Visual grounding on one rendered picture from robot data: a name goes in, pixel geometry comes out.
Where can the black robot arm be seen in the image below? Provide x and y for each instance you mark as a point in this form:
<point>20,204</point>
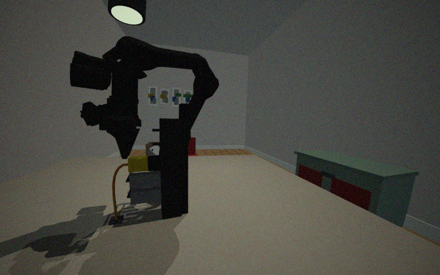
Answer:
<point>137,56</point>

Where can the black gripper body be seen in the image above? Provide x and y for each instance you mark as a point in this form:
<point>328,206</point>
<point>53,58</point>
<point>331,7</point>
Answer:
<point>125,106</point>

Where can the yellow plug with cord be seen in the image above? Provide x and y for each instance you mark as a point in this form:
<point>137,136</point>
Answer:
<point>137,164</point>

